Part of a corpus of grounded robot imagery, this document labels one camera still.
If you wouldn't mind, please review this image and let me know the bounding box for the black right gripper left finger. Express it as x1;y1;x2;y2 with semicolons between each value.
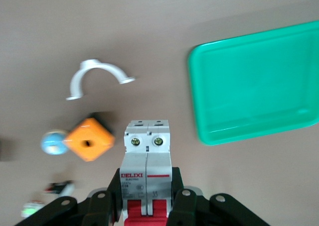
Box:
14;167;123;226

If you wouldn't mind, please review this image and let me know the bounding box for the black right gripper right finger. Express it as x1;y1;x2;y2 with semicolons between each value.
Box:
168;166;273;226

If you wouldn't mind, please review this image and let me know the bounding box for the white red circuit breaker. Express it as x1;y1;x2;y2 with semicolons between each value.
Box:
120;119;174;226

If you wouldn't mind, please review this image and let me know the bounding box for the orange button box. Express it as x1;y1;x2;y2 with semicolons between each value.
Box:
63;117;116;163

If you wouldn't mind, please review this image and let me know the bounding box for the blue white dome buzzer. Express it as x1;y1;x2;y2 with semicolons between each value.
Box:
40;129;69;157

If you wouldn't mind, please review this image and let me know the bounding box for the green plastic tray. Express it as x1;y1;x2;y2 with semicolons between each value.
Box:
187;20;319;147

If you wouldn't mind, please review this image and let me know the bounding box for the small white pipe clamp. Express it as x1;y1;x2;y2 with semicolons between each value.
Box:
65;59;137;102

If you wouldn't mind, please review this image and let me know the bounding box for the black red small switch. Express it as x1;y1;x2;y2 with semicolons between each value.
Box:
44;180;75;196

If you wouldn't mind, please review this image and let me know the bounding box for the green push button switch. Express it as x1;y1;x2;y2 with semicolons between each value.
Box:
21;200;43;219

